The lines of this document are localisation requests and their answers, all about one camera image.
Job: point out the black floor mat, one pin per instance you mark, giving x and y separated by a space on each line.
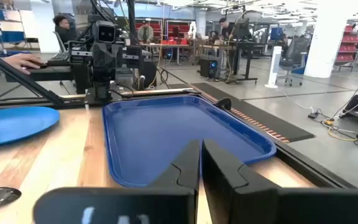
259 118

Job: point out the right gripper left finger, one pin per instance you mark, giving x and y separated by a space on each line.
172 199

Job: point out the blue round plate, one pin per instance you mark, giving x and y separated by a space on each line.
14 126

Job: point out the blue bin shelf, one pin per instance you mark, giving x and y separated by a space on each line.
2 35

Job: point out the black standing desk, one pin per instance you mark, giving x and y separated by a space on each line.
242 59

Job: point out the black computer tower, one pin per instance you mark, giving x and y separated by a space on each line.
209 67

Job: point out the black rounded clamp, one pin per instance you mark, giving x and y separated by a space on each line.
224 104

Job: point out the person's hand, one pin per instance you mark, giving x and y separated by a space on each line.
20 62

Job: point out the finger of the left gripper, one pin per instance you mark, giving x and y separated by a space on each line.
108 82
98 82

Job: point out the white tower fan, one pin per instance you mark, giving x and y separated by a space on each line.
273 67

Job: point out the red storage rack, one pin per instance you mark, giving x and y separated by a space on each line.
176 31

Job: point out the black diagonal frame strut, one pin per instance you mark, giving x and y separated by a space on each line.
20 76

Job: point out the red bin shelf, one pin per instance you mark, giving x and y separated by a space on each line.
350 46

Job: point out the black keyboard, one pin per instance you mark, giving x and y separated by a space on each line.
57 58

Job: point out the blue plastic tray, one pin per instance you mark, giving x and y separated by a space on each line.
166 130

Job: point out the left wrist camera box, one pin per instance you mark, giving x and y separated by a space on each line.
105 32

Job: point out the black office chair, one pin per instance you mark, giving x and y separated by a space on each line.
291 62

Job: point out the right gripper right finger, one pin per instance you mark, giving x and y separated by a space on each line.
244 199

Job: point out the white round column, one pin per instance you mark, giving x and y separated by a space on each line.
325 40

